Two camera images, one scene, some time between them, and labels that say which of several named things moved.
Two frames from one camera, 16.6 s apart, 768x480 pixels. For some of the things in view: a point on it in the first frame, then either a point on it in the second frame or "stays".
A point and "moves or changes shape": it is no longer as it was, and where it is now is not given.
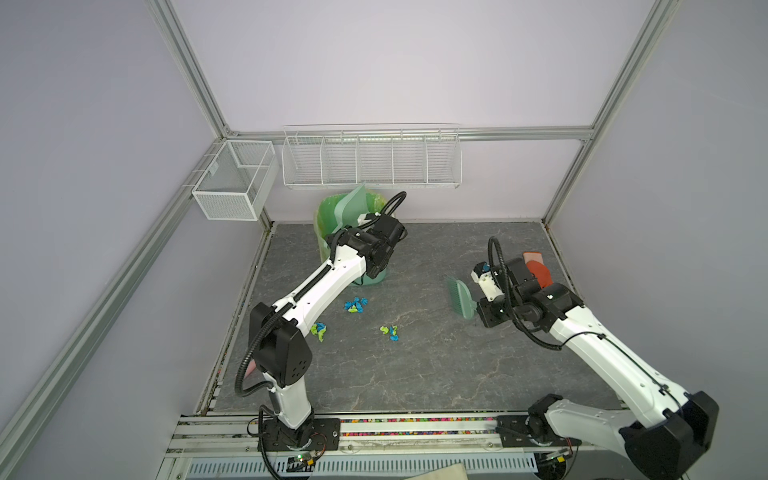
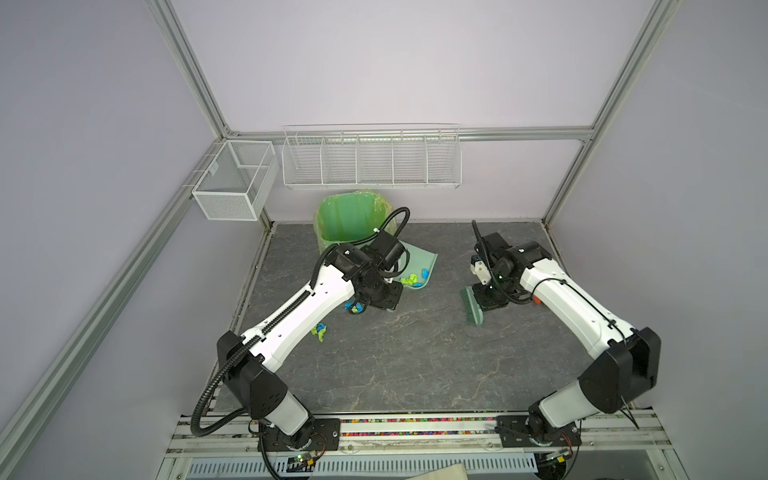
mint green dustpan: [351, 207] → [419, 268]
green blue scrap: [393, 330] → [413, 278]
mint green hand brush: [461, 298] moves or changes shape
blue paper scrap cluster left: [358, 303] stays
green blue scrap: [319, 329] stays
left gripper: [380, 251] → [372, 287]
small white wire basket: [238, 181] stays
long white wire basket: [376, 156] stays
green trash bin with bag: [325, 221] stays
